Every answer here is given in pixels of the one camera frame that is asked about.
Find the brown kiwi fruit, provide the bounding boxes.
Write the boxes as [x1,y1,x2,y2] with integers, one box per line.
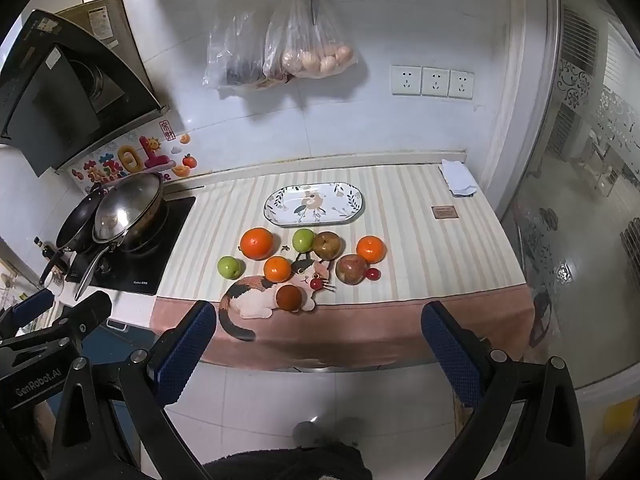
[313,231,343,261]

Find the striped cat print tablecloth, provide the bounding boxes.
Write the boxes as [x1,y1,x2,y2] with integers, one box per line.
[151,162,536,368]

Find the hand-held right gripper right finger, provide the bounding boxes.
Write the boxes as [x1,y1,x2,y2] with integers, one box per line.
[421,301,586,480]

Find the glass fruit bowl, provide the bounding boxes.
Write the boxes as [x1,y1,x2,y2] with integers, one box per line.
[264,182,365,228]

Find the black range hood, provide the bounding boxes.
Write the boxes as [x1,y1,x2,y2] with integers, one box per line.
[0,0,168,176]

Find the clear plastic bag of eggs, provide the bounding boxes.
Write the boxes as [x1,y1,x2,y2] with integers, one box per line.
[263,0,360,81]

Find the dark sauce bottle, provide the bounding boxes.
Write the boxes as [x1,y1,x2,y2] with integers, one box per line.
[34,236,66,281]

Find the black frying pan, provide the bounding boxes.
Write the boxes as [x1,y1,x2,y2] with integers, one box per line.
[40,187,108,286]

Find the grey slipper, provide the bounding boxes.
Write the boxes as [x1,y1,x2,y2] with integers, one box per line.
[292,416,366,448]

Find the small orange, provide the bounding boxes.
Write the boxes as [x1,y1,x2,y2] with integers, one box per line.
[356,235,387,264]
[263,256,293,284]

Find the blue kitchen cabinet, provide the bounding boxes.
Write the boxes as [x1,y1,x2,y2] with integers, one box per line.
[75,305,166,356]

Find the large orange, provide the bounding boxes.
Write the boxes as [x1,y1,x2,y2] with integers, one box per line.
[239,227,275,261]

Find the colourful character wall sticker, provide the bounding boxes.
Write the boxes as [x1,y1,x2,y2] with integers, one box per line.
[70,120,176,193]

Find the dark reddish orange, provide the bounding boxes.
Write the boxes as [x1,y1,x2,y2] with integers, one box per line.
[275,284,303,312]

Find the white wall outlet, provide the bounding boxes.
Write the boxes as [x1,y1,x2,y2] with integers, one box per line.
[421,66,450,97]
[448,69,475,99]
[391,65,422,96]

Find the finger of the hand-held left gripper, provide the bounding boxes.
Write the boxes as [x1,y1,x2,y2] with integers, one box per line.
[0,287,56,333]
[0,291,113,356]

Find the steel wok with glass lid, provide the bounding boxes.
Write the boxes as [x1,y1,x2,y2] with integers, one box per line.
[75,172,166,301]

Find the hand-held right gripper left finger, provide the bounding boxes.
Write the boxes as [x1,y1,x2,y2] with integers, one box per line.
[50,300,218,480]

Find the red green apple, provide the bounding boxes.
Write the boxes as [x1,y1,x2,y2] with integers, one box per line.
[335,254,369,286]

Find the white folded cloth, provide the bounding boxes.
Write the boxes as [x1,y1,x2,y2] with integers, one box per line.
[440,159,478,196]

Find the clear plastic bag dark contents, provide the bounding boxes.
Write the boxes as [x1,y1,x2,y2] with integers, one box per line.
[202,0,281,92]

